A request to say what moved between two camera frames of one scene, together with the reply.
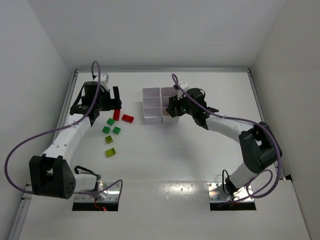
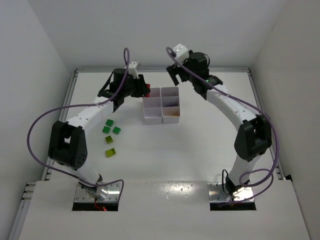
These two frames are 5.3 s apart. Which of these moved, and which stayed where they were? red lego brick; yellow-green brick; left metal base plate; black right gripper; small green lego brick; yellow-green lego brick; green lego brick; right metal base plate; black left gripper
Moved: red lego brick; black right gripper; black left gripper
Stayed: small green lego brick; yellow-green brick; yellow-green lego brick; right metal base plate; green lego brick; left metal base plate
